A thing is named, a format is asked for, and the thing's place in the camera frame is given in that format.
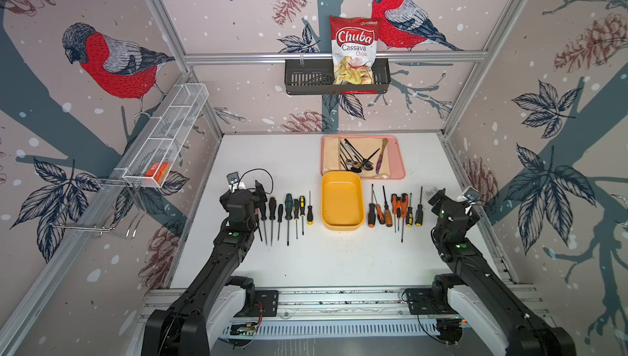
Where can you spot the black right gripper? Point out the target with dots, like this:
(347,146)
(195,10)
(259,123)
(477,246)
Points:
(444,200)

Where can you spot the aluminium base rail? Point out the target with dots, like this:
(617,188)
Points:
(327,312)

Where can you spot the slim black yellow-capped screwdriver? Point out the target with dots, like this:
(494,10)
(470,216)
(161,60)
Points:
(309,209)

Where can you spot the black cutlery bundle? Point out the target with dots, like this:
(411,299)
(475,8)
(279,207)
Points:
(353,160)

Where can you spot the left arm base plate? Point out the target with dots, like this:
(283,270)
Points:
(258,303)

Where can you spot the thin black shaft screwdriver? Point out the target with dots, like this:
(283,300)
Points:
(394,207)

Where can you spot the green black handle screwdriver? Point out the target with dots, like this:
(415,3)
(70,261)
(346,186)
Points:
(289,207)

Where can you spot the orange black large screwdriver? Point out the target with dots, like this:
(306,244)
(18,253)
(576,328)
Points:
(403,204)

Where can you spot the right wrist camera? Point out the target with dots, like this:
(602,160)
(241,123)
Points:
(471,196)

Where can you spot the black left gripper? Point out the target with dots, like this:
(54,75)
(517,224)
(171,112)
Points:
(258,195)

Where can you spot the pink plastic tray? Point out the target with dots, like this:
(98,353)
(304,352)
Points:
(363,156)

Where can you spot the wooden handled knife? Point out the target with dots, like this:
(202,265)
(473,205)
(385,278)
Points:
(379,163)

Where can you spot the black yellow-capped small screwdriver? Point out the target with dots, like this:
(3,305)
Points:
(409,217)

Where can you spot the black yellow right-end screwdriver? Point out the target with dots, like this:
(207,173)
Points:
(419,213)

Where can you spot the yellow plastic storage box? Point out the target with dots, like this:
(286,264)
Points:
(343,207)

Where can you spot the white wire mesh shelf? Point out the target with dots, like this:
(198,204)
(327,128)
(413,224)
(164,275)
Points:
(167,136)

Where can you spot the orange black small screwdriver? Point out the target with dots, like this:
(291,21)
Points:
(379,212)

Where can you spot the metal wall hook rack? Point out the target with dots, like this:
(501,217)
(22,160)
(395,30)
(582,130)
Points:
(116,209)

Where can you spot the black ribbed handle screwdriver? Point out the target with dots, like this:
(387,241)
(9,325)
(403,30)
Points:
(280,214)

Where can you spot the amber handle black screwdriver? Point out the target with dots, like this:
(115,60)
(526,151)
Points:
(388,220)

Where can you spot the black orange stubby screwdriver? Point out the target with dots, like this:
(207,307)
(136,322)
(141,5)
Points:
(372,212)

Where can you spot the orange item in wire shelf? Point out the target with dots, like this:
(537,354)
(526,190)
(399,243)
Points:
(157,172)

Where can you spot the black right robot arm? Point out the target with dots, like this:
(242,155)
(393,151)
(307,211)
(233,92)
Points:
(504,323)

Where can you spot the red Chuba cassava chips bag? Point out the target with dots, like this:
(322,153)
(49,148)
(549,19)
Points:
(354,43)

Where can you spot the large yellow black screwdriver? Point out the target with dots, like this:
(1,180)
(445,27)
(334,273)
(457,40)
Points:
(302,212)

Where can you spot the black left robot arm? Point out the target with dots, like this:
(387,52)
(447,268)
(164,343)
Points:
(193,323)

